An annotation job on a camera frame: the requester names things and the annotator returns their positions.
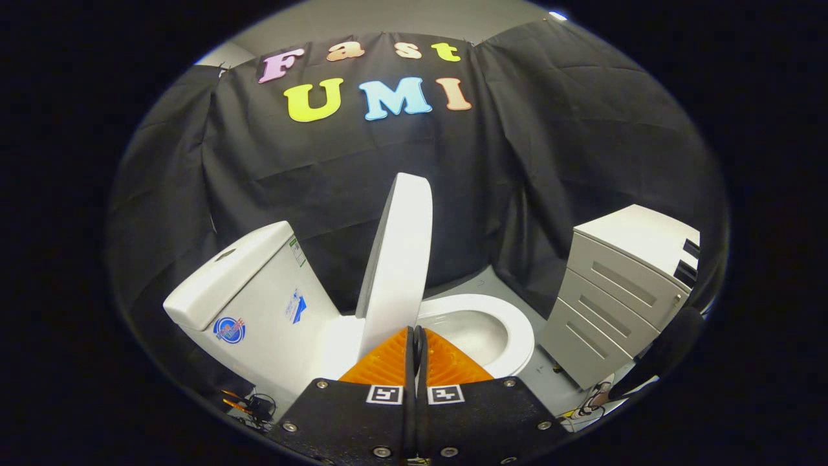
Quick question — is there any printed floor sticker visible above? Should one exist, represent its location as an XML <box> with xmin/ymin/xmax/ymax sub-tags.
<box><xmin>558</xmin><ymin>374</ymin><xmax>657</xmax><ymax>433</ymax></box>

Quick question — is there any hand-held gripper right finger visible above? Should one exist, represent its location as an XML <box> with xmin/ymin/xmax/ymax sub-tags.
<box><xmin>414</xmin><ymin>328</ymin><xmax>571</xmax><ymax>466</ymax></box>

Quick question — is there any black backdrop cloth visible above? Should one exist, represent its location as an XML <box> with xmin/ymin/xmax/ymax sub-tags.
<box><xmin>107</xmin><ymin>19</ymin><xmax>728</xmax><ymax>405</ymax></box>

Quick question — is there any white ceramic toilet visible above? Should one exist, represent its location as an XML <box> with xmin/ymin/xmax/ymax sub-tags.
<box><xmin>163</xmin><ymin>221</ymin><xmax>536</xmax><ymax>405</ymax></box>

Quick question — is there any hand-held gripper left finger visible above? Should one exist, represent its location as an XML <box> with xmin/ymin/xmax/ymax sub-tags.
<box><xmin>268</xmin><ymin>327</ymin><xmax>416</xmax><ymax>466</ymax></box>

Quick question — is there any orange handled tool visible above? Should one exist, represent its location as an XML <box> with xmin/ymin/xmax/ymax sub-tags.
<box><xmin>220</xmin><ymin>390</ymin><xmax>254</xmax><ymax>416</ymax></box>

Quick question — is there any white toilet lid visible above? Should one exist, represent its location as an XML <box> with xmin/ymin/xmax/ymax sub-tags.
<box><xmin>356</xmin><ymin>173</ymin><xmax>433</xmax><ymax>361</ymax></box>

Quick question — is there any grey drawer cabinet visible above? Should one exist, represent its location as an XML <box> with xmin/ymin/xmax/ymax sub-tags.
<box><xmin>538</xmin><ymin>205</ymin><xmax>701</xmax><ymax>391</ymax></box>

